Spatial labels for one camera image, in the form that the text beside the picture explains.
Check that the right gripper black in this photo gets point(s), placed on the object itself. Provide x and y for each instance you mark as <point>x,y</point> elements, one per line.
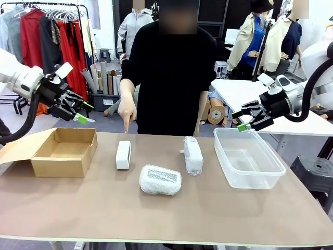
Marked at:
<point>274,102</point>

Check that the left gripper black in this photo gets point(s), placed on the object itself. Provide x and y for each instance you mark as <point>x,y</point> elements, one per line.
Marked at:
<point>52,91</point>

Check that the unwrapped white clock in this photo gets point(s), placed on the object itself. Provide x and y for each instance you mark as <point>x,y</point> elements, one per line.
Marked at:
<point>123,156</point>

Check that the bubble-wrapped clock fully white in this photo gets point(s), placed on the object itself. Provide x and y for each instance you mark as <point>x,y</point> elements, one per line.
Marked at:
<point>193,156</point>

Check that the bubble-wrapped clock showing grey face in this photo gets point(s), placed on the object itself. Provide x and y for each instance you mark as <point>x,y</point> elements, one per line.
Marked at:
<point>160,179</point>

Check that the person's right forearm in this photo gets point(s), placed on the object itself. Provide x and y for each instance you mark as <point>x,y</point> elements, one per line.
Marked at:
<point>127,87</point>

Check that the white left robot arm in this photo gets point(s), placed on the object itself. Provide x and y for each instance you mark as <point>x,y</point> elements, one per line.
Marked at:
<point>18,78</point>

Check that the person's right hand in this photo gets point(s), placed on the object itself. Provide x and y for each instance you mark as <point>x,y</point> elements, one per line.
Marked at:
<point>127,109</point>

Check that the grey leaning paper roll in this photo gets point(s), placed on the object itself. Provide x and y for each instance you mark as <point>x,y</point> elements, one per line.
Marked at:
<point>89,80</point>

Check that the orange cloth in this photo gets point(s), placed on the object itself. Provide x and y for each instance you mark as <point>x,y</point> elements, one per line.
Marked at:
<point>43,109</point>

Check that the dark storage bin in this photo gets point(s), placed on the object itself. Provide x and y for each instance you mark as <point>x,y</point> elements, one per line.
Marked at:
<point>104,102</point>

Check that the tan mannequin torso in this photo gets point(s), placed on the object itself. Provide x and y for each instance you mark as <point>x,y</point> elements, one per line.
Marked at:
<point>217,114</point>

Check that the tall grey paper roll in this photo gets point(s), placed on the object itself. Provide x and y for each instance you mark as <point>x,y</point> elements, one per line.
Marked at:
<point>104,78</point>

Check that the red hanging dress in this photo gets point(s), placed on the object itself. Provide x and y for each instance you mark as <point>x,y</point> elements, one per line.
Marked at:
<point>71,60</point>

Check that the clear plastic container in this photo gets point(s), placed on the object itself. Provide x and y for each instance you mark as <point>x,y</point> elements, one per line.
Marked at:
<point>249,161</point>

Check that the white paper roll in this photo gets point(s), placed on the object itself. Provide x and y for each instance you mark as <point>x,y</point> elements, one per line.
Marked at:
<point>116,86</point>

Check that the small white box appliance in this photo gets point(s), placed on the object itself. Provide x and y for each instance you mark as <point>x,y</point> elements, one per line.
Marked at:
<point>221,69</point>

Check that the black hanging garment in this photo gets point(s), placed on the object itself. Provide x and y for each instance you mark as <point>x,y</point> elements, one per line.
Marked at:
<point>49,54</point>

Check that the small grey stool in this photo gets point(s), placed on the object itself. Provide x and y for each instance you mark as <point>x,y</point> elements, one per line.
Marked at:
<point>104,55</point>

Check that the open brown cardboard box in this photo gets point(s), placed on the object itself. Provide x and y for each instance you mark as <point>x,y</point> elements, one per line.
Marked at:
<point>59,166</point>

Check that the black tripod pole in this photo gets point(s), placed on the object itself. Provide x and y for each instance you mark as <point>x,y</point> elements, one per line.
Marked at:
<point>264,49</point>

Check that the skin-coloured lying mannequin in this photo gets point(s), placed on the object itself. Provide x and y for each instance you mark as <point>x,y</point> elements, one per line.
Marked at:
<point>323,112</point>

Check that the mannequin with beige coat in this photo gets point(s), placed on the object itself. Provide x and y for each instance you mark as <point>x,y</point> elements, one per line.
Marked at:
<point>247,44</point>

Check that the cream hanging garment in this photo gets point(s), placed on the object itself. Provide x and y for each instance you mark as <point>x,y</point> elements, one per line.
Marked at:
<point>87,36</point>

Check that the mannequin with cream jacket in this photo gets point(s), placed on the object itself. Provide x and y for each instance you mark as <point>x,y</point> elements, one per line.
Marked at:
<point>281,41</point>

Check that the red hanging coat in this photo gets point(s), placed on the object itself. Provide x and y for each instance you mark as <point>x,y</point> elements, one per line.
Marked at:
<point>31,39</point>

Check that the white monitor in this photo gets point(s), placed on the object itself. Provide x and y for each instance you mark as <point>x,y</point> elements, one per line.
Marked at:
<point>232,36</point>

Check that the black plastic stool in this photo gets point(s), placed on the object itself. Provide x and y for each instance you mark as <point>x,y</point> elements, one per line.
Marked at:
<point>317,172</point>

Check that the person's black sweater body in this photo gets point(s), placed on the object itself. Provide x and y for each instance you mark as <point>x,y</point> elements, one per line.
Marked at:
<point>171,78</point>

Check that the grey hanging garment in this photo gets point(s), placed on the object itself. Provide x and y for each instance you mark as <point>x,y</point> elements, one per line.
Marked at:
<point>11,31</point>

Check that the figure in grey hoodie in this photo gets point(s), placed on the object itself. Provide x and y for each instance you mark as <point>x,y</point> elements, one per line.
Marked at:
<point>132,26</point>

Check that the black metal clothing rack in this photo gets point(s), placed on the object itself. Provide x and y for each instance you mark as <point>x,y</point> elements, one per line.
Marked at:
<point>78,5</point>

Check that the black hat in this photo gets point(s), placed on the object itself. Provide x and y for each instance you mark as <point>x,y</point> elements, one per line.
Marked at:
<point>261,5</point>

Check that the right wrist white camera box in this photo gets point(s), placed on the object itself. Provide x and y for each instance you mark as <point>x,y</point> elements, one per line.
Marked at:
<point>268,82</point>

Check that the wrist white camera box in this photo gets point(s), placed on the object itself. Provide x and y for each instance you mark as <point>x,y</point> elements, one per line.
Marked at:
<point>63,70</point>
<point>268,82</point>

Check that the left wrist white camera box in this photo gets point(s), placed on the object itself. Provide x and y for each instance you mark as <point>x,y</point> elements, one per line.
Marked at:
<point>63,70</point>

